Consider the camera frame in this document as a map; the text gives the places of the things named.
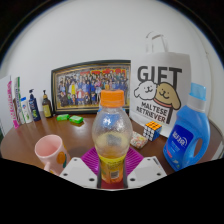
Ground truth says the orange-capped juice bottle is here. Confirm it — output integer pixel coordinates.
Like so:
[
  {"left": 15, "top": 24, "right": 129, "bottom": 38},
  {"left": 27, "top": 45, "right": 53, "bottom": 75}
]
[{"left": 91, "top": 89, "right": 134, "bottom": 184}]

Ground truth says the pink ceramic mug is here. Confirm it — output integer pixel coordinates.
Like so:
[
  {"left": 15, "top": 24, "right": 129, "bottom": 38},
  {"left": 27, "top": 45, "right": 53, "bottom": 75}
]
[{"left": 34, "top": 134, "right": 72, "bottom": 177}]

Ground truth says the small patterned pouch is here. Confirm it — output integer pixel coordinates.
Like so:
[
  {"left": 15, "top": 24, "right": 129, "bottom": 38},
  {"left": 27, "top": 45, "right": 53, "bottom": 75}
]
[{"left": 129, "top": 130, "right": 149, "bottom": 150}]

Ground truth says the pink printed tall tube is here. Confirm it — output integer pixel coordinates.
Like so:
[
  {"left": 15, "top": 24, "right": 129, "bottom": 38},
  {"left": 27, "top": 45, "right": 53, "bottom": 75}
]
[{"left": 6, "top": 79, "right": 20, "bottom": 130}]

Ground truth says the colourful puzzle cube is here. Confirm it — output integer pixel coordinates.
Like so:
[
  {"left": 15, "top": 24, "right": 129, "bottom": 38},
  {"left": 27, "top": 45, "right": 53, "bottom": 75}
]
[{"left": 142, "top": 120, "right": 163, "bottom": 142}]

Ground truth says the framed group photo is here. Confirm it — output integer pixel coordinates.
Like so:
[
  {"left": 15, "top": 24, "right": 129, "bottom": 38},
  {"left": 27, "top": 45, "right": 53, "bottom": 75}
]
[{"left": 50, "top": 59, "right": 132, "bottom": 115}]

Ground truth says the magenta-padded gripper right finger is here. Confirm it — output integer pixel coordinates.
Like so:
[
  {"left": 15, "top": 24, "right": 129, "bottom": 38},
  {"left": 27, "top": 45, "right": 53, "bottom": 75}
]
[{"left": 123, "top": 146, "right": 168, "bottom": 190}]

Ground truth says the white shampoo bottle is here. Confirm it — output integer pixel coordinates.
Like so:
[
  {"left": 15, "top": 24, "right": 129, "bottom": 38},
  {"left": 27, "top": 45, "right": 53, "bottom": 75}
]
[{"left": 20, "top": 96, "right": 34, "bottom": 125}]

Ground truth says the white printed tall tube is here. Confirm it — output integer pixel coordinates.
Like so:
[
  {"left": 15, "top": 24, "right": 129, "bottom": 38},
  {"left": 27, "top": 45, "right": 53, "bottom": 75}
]
[{"left": 13, "top": 76, "right": 25, "bottom": 126}]

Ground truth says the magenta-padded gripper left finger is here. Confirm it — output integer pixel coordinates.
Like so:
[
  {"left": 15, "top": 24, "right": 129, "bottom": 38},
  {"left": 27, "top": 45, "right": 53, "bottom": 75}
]
[{"left": 59, "top": 146, "right": 102, "bottom": 190}]

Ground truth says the dark blue pump bottle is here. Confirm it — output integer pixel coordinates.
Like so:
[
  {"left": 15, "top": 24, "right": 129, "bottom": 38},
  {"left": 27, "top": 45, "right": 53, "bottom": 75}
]
[{"left": 28, "top": 88, "right": 42, "bottom": 123}]

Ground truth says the white paper gift bag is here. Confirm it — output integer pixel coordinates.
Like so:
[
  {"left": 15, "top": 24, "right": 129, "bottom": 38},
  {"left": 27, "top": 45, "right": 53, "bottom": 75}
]
[{"left": 128, "top": 31, "right": 192, "bottom": 139}]

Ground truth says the amber pump bottle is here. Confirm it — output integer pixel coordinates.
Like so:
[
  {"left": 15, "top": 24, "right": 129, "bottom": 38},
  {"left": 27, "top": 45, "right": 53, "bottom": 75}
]
[{"left": 41, "top": 89, "right": 54, "bottom": 119}]

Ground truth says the blue detergent bottle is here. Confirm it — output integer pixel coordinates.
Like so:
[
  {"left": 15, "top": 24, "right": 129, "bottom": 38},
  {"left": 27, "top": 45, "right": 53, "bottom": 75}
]
[{"left": 162, "top": 82, "right": 212, "bottom": 172}]

